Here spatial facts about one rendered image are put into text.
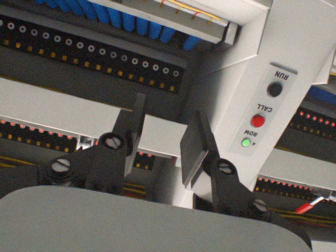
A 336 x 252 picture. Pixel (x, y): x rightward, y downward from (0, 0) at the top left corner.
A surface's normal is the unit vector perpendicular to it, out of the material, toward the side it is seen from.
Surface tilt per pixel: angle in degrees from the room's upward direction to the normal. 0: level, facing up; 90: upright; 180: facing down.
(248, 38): 90
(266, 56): 90
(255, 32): 90
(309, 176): 110
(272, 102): 90
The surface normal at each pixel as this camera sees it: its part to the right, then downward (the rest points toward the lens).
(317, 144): 0.07, 0.44
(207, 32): 0.16, 0.12
